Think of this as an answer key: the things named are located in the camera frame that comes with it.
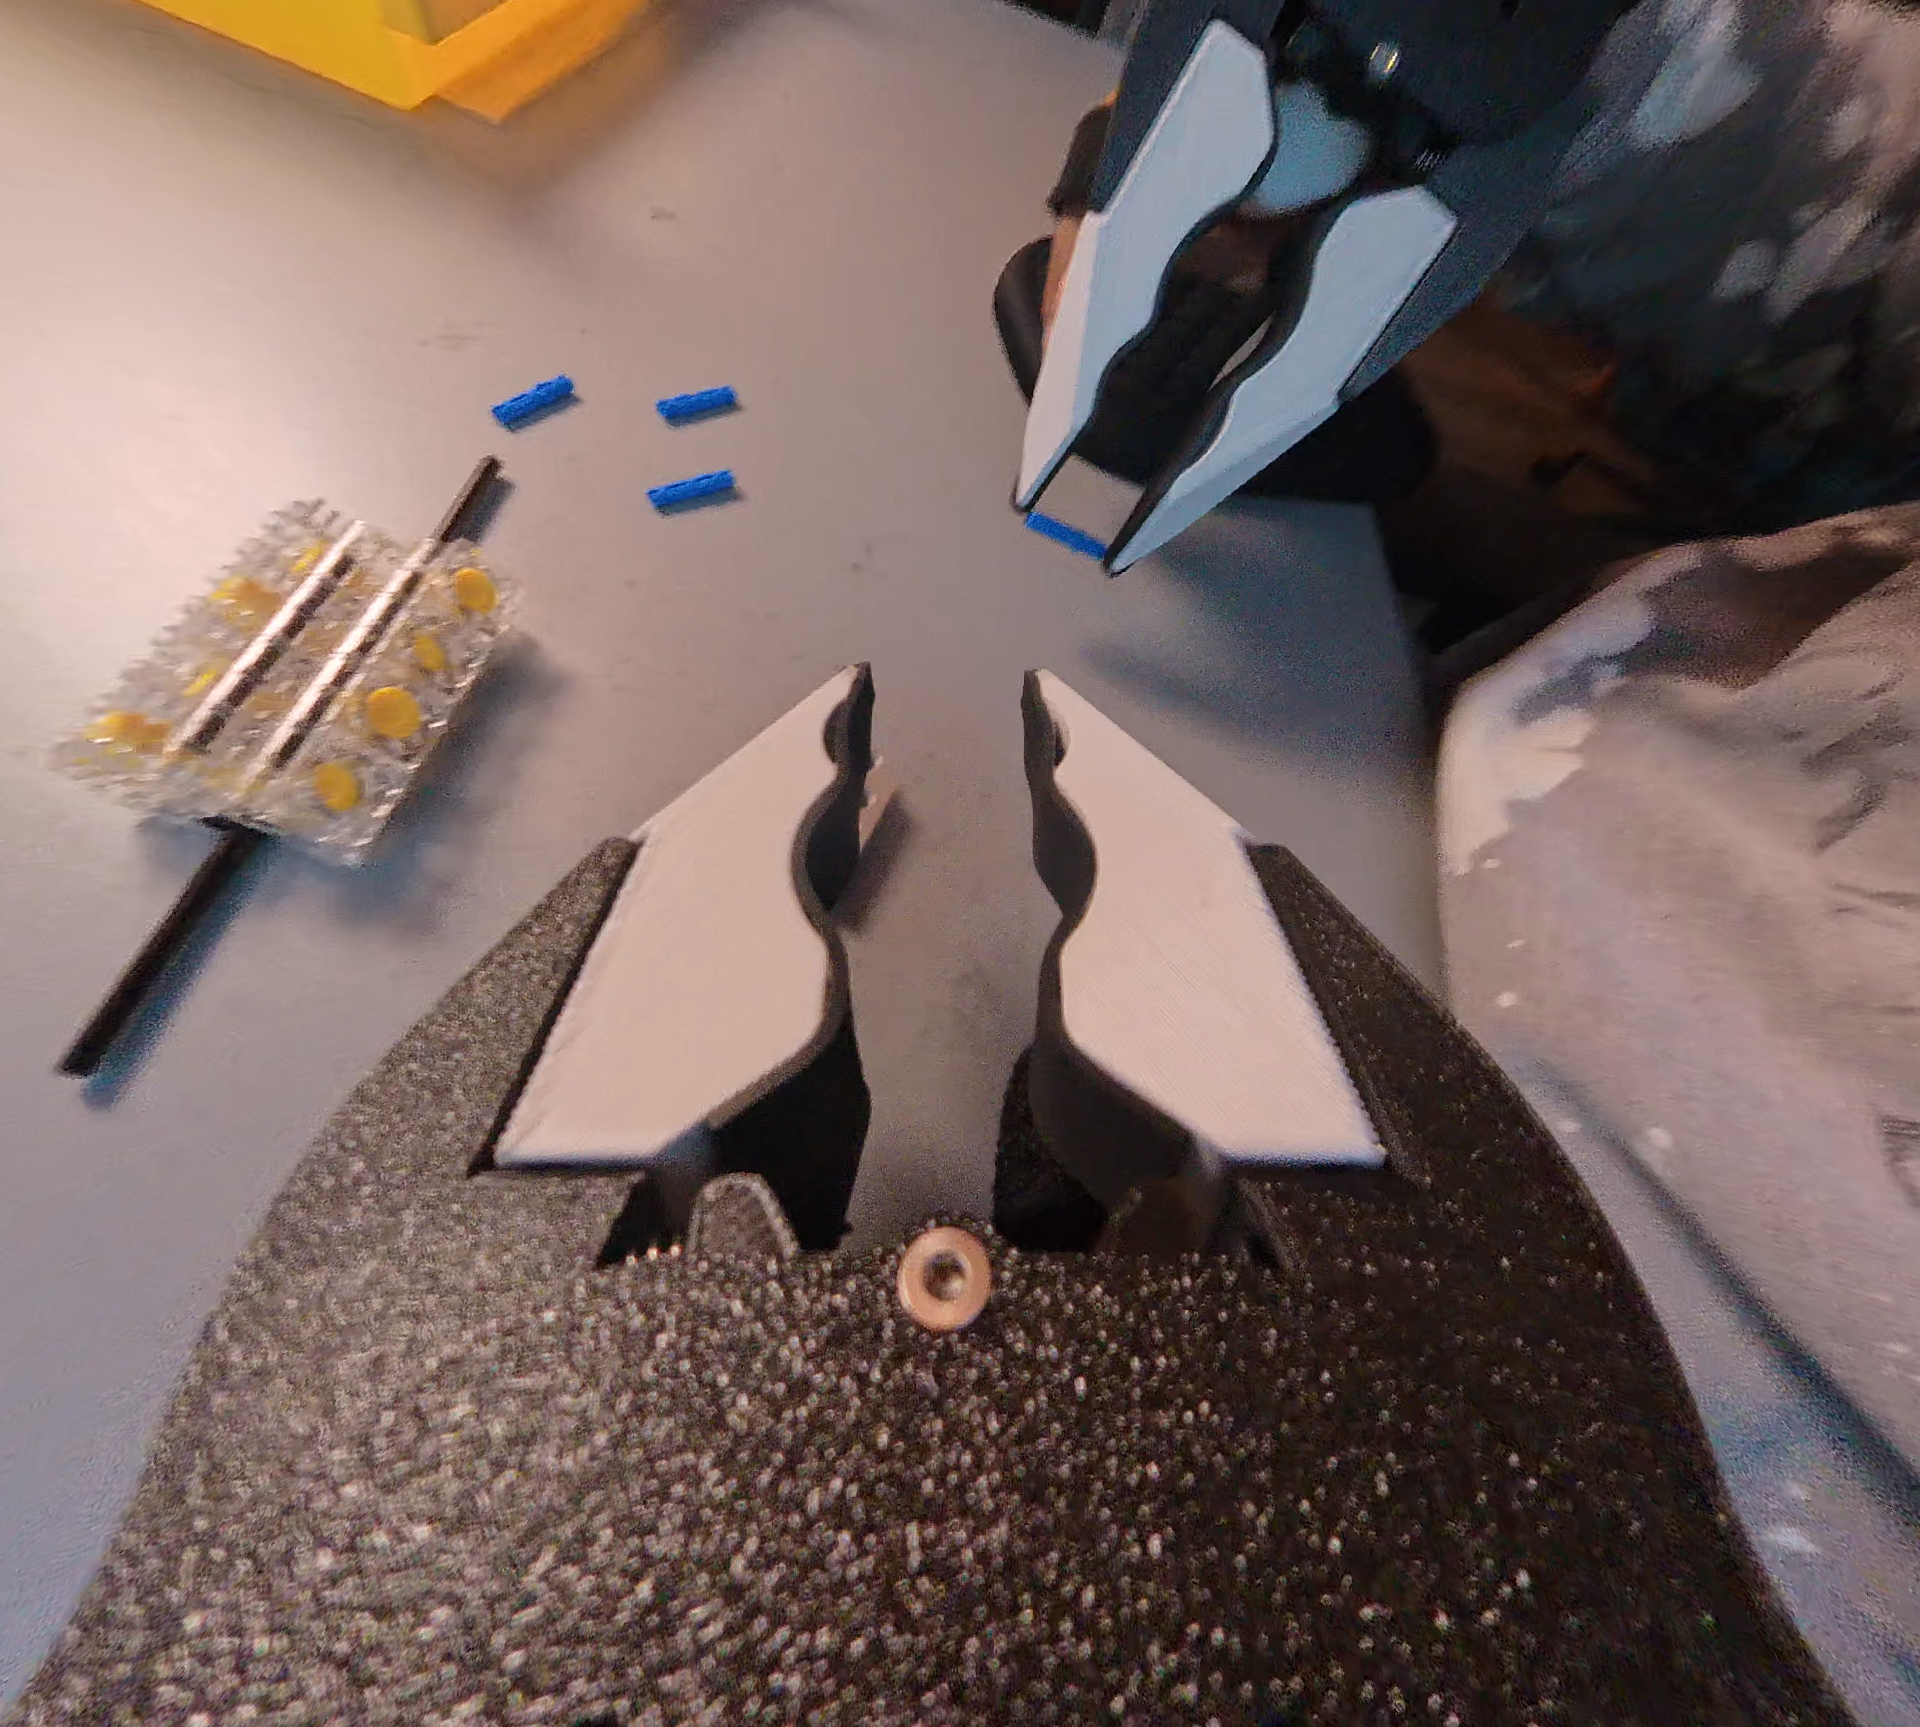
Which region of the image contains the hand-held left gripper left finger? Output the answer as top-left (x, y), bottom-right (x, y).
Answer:
top-left (493, 662), bottom-right (879, 1253)

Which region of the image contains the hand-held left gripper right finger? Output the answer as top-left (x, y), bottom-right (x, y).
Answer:
top-left (993, 670), bottom-right (1389, 1241)

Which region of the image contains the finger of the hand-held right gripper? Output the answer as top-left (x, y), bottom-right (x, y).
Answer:
top-left (1104, 184), bottom-right (1461, 576)
top-left (1012, 18), bottom-right (1277, 513)

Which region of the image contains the clear engine block model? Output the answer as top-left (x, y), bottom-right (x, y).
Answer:
top-left (44, 453), bottom-right (521, 1085)

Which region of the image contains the person's right forearm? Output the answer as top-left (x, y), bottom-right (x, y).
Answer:
top-left (1498, 0), bottom-right (1920, 333)

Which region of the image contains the person's body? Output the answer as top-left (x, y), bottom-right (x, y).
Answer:
top-left (1433, 504), bottom-right (1920, 1727)

